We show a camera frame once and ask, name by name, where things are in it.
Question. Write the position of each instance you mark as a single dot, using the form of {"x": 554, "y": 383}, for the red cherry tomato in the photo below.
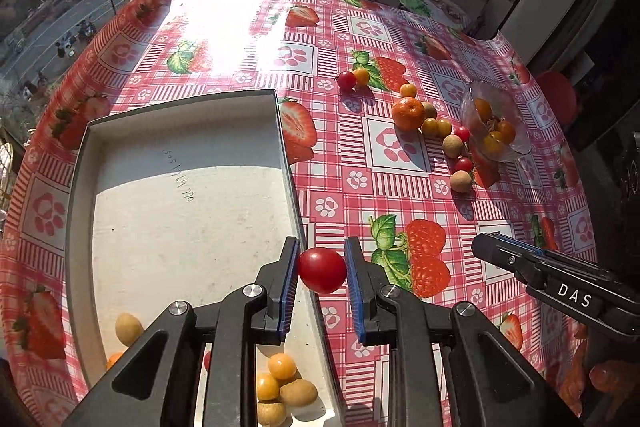
{"x": 322, "y": 269}
{"x": 346, "y": 80}
{"x": 462, "y": 165}
{"x": 462, "y": 133}
{"x": 207, "y": 359}

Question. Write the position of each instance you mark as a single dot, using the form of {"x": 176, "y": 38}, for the orange kumquat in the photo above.
{"x": 482, "y": 109}
{"x": 506, "y": 131}
{"x": 494, "y": 144}

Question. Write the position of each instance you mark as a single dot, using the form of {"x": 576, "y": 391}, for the floral seat cushion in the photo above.
{"x": 447, "y": 6}

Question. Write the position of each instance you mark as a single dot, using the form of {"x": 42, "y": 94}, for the white shallow box lid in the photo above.
{"x": 175, "y": 207}

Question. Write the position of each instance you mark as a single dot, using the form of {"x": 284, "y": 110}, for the glass bowl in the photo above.
{"x": 470, "y": 107}

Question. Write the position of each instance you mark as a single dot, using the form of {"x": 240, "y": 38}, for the brown longan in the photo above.
{"x": 271, "y": 413}
{"x": 298, "y": 393}
{"x": 128, "y": 328}
{"x": 461, "y": 181}
{"x": 430, "y": 110}
{"x": 453, "y": 145}

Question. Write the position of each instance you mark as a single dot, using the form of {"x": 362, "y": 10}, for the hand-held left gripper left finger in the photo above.
{"x": 289, "y": 287}

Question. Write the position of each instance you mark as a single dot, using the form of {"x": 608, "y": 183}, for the strawberry printed red tablecloth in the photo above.
{"x": 350, "y": 187}

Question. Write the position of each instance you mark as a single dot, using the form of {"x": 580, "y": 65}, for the yellow cherry tomato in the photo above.
{"x": 430, "y": 127}
{"x": 281, "y": 366}
{"x": 267, "y": 388}
{"x": 444, "y": 127}
{"x": 362, "y": 77}
{"x": 408, "y": 90}

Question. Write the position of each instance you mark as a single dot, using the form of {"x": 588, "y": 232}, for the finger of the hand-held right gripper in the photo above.
{"x": 525, "y": 246}
{"x": 505, "y": 257}

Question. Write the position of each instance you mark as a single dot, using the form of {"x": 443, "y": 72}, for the orange mandarin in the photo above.
{"x": 115, "y": 359}
{"x": 408, "y": 113}

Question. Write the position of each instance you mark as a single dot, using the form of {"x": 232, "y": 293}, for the green leaf printed bag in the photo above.
{"x": 415, "y": 4}

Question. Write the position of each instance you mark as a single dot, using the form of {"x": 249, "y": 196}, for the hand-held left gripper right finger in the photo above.
{"x": 352, "y": 292}

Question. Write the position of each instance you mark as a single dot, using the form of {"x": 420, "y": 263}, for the red plastic stool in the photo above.
{"x": 560, "y": 94}

